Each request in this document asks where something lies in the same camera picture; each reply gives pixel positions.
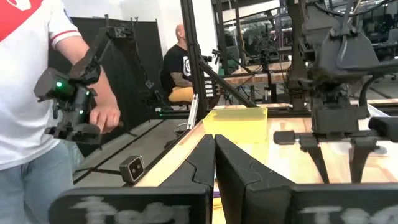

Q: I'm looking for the small black table camera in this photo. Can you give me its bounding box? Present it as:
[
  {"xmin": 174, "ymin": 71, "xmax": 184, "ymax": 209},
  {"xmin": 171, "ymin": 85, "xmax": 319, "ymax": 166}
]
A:
[{"xmin": 119, "ymin": 154, "xmax": 146, "ymax": 184}]

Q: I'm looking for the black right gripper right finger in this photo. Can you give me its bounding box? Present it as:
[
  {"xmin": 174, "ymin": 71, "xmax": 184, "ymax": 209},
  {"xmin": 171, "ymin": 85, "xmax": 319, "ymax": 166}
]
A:
[{"xmin": 214, "ymin": 134, "xmax": 398, "ymax": 224}]

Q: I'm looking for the person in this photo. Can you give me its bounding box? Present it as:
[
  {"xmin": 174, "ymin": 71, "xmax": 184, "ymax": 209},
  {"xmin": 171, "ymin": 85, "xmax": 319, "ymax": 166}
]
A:
[
  {"xmin": 159, "ymin": 23, "xmax": 196, "ymax": 104},
  {"xmin": 0, "ymin": 0, "xmax": 122, "ymax": 224}
]

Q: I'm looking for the yellow plastic bin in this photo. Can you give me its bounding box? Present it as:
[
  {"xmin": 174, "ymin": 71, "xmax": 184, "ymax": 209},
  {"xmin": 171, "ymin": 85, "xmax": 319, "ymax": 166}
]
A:
[{"xmin": 202, "ymin": 107, "xmax": 269, "ymax": 144}]

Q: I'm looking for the black partition panel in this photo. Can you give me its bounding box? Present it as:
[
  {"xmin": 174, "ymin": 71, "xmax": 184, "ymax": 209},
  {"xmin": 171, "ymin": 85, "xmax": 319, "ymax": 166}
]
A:
[{"xmin": 48, "ymin": 17, "xmax": 164, "ymax": 131}]

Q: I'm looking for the black aluminium rig frame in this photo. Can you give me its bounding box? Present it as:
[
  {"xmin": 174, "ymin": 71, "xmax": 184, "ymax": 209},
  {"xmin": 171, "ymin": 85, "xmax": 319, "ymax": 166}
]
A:
[{"xmin": 180, "ymin": 0, "xmax": 259, "ymax": 121}]

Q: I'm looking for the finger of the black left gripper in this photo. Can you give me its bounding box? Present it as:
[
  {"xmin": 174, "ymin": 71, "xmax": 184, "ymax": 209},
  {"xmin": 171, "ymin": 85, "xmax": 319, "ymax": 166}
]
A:
[
  {"xmin": 350, "ymin": 138, "xmax": 378, "ymax": 184},
  {"xmin": 299, "ymin": 136, "xmax": 331, "ymax": 185}
]

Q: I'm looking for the wooden workbench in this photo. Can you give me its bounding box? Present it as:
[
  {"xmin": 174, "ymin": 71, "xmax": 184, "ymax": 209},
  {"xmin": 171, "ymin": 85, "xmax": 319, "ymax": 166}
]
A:
[{"xmin": 222, "ymin": 61, "xmax": 293, "ymax": 85}]

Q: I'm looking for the person's hand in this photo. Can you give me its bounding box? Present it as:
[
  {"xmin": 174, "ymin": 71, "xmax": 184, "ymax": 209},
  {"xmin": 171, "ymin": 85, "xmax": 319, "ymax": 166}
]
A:
[{"xmin": 89, "ymin": 104, "xmax": 122, "ymax": 135}]

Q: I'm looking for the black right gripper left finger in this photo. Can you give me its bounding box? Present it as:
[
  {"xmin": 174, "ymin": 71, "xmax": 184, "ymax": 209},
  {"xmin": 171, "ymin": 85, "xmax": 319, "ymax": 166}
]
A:
[{"xmin": 48, "ymin": 133, "xmax": 217, "ymax": 224}]

